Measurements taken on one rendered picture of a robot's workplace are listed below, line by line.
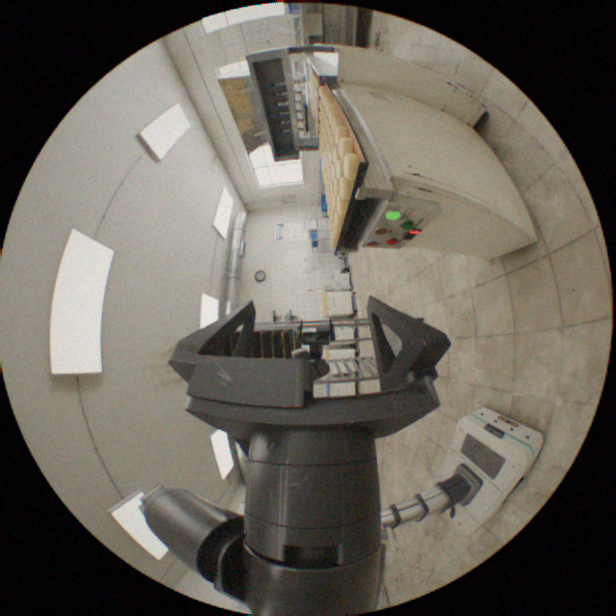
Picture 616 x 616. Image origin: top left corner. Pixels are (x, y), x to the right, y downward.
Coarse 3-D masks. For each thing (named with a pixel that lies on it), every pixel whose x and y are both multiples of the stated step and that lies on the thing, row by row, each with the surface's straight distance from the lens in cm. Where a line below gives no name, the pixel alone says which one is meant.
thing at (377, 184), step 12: (336, 84) 96; (336, 96) 76; (348, 108) 64; (360, 120) 56; (360, 132) 49; (372, 144) 45; (372, 156) 41; (372, 168) 38; (384, 168) 39; (372, 180) 35; (384, 180) 36; (360, 192) 33; (372, 192) 34; (384, 192) 35
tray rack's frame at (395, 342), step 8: (312, 320) 197; (320, 320) 195; (328, 320) 195; (336, 320) 196; (344, 320) 198; (352, 320) 200; (360, 320) 202; (392, 336) 200; (392, 344) 201; (400, 344) 184; (328, 360) 202
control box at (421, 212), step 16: (384, 208) 39; (400, 208) 40; (416, 208) 41; (432, 208) 44; (368, 224) 49; (384, 224) 45; (400, 224) 46; (416, 224) 48; (368, 240) 52; (384, 240) 54; (400, 240) 55
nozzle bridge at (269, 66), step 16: (272, 48) 122; (288, 48) 101; (304, 48) 104; (320, 48) 104; (256, 64) 104; (272, 64) 103; (288, 64) 98; (256, 80) 97; (272, 80) 105; (288, 80) 99; (256, 96) 99; (288, 96) 102; (272, 112) 111; (272, 128) 116; (288, 128) 116; (272, 144) 112; (288, 144) 122; (304, 144) 128; (288, 160) 120
